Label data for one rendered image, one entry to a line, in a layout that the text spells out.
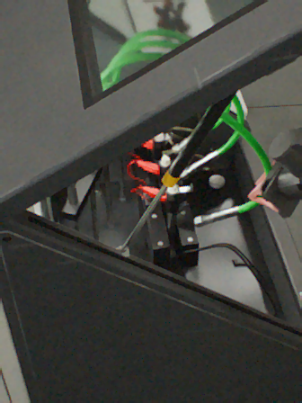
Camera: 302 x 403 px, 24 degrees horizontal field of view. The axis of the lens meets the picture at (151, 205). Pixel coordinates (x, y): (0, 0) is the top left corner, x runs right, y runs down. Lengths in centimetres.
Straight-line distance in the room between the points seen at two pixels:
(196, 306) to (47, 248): 29
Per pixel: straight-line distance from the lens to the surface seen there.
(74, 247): 100
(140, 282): 108
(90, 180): 147
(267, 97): 344
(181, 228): 153
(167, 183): 96
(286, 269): 153
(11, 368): 123
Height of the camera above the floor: 214
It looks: 48 degrees down
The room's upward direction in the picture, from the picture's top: 1 degrees counter-clockwise
